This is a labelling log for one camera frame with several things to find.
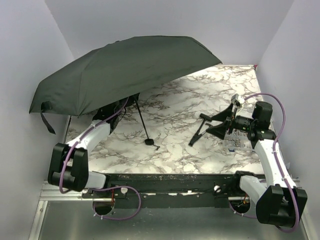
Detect black folding umbrella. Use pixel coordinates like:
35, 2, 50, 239
29, 35, 221, 151

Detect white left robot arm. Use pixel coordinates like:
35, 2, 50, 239
47, 97, 129, 194

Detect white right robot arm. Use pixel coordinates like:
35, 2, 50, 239
200, 101, 308, 232

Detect clear plastic screw box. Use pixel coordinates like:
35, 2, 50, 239
222, 130, 254, 152

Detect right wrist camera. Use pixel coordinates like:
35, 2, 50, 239
230, 93, 246, 109

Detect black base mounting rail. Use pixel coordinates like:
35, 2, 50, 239
82, 173, 250, 210

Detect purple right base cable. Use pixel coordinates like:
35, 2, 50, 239
228, 199, 258, 220

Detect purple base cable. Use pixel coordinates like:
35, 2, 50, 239
92, 186, 142, 222
228, 199, 258, 220

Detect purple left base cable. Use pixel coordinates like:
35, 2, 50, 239
92, 186, 142, 222

